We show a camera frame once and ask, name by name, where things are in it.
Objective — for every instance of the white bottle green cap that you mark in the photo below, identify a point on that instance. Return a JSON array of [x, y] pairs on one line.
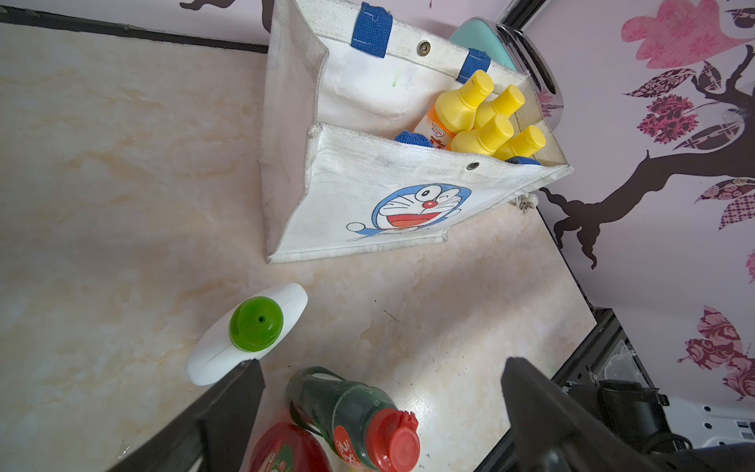
[[247, 332]]

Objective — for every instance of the mint green toaster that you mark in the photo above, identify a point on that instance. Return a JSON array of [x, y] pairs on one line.
[[512, 49]]

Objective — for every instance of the orange soap bottle yellow cap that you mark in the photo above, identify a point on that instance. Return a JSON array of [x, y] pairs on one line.
[[486, 140], [506, 104], [525, 144], [454, 111]]

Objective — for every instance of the white canvas Doraemon shopping bag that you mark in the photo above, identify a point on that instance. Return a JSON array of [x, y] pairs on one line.
[[343, 81]]

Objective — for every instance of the dark green soap bottle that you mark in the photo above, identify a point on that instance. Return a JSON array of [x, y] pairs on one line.
[[361, 424]]

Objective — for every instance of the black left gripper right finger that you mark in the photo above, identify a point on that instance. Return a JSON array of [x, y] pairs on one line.
[[552, 432]]

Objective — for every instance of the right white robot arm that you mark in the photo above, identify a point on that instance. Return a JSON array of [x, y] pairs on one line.
[[678, 434]]

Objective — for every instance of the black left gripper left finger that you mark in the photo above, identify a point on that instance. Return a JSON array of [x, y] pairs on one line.
[[212, 434]]

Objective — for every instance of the dark red soap bottle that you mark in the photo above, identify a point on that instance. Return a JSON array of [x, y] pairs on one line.
[[286, 447]]

